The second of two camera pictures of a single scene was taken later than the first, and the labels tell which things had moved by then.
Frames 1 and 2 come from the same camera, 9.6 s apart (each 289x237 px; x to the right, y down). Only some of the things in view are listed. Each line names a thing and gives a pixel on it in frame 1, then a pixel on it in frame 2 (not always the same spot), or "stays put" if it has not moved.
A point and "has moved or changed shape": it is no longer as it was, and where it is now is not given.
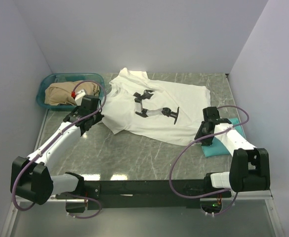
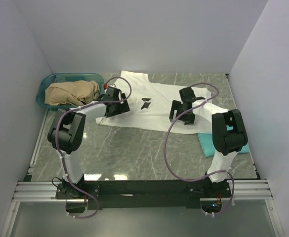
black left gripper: [99, 116] → [123, 107]
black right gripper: [199, 133] → [176, 106]
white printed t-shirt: [155, 109] has moved or changed shape
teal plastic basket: [54, 77] stays put
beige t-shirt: [60, 93] stays put
